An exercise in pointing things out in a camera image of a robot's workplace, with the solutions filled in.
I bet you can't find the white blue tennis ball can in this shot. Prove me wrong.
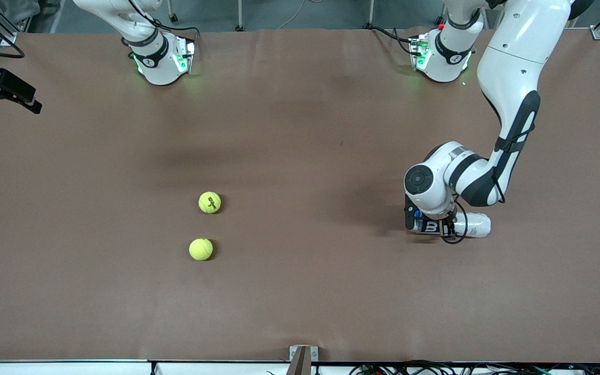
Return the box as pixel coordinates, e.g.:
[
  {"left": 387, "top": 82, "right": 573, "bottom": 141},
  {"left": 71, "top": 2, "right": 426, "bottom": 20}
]
[{"left": 411, "top": 211, "right": 491, "bottom": 239}]

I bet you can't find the white floor cable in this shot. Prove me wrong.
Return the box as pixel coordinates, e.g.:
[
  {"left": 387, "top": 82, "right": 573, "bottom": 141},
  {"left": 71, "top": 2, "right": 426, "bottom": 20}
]
[{"left": 278, "top": 0, "right": 328, "bottom": 30}]

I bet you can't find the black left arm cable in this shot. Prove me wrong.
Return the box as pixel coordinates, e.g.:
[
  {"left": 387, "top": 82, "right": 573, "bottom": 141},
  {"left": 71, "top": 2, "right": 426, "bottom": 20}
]
[{"left": 440, "top": 122, "right": 536, "bottom": 245}]

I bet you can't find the black right base cable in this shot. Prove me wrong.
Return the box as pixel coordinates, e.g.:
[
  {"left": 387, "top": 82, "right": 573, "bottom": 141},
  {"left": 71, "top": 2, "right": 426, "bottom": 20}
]
[{"left": 126, "top": 0, "right": 200, "bottom": 40}]

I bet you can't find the grey metal table bracket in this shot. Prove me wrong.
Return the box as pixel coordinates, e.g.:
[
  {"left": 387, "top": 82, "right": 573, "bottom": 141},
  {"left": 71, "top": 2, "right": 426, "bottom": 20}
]
[{"left": 289, "top": 345, "right": 319, "bottom": 363}]

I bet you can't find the tangled black cable bundle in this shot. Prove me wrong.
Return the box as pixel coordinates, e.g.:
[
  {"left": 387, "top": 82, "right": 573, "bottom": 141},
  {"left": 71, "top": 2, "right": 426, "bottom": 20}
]
[{"left": 349, "top": 360, "right": 600, "bottom": 375}]

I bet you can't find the brown table cover mat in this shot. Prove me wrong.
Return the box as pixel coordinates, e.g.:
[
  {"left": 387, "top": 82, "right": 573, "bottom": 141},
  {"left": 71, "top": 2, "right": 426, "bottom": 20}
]
[{"left": 0, "top": 27, "right": 600, "bottom": 364}]

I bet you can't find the black base cable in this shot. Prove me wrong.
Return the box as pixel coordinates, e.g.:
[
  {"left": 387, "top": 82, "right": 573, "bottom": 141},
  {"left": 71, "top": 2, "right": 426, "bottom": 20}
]
[
  {"left": 372, "top": 25, "right": 418, "bottom": 55},
  {"left": 126, "top": 0, "right": 200, "bottom": 40}
]

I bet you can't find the yellow tennis ball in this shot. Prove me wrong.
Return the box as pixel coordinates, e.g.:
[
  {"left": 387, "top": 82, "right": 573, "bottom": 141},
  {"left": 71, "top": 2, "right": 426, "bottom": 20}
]
[
  {"left": 189, "top": 237, "right": 214, "bottom": 261},
  {"left": 198, "top": 191, "right": 222, "bottom": 214}
]

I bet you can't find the black left base cable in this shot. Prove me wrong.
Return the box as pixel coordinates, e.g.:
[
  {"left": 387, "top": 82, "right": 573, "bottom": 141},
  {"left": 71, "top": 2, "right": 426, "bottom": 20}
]
[{"left": 372, "top": 25, "right": 418, "bottom": 55}]

